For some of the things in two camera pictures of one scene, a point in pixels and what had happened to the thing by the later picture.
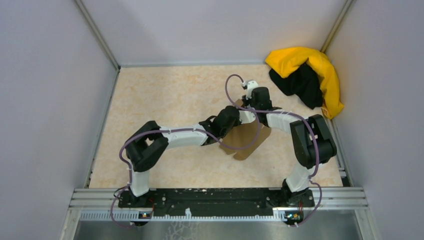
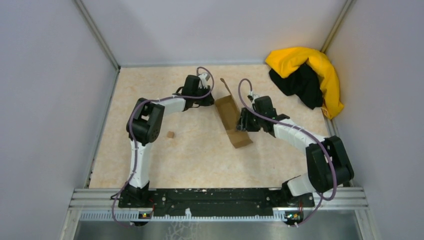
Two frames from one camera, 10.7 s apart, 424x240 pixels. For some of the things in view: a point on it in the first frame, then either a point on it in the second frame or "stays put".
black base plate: (216, 201) stays put
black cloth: (305, 84) stays put
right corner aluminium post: (336, 25) stays put
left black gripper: (238, 121) -> (209, 101)
